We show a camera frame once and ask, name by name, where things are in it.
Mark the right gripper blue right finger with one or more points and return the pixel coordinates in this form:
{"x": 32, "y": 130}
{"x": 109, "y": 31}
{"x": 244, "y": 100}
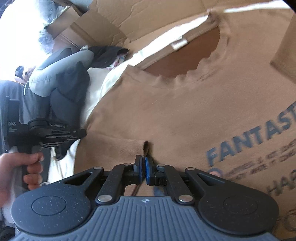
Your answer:
{"x": 185, "y": 187}

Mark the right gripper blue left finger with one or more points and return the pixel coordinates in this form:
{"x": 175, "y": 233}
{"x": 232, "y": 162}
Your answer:
{"x": 105, "y": 187}

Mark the brown printed t-shirt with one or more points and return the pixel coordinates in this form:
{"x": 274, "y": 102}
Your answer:
{"x": 234, "y": 115}

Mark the black clothes pile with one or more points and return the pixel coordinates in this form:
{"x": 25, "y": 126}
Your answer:
{"x": 68, "y": 98}

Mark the person's left hand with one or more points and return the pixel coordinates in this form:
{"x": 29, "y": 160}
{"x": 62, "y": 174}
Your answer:
{"x": 20, "y": 166}

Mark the dark grey pillow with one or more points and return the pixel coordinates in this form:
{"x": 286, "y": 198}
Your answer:
{"x": 31, "y": 105}

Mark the cream bear print duvet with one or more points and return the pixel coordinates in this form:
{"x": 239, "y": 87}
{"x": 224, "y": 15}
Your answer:
{"x": 102, "y": 80}

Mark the grey neck pillow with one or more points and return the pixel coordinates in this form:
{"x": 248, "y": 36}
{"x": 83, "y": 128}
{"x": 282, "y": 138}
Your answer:
{"x": 44, "y": 78}

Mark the small brown plush toy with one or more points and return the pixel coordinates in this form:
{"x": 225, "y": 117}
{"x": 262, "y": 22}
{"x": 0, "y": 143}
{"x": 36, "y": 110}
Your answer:
{"x": 23, "y": 73}

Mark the brown cardboard sheet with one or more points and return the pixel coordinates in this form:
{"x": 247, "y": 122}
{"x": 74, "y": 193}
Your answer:
{"x": 117, "y": 22}

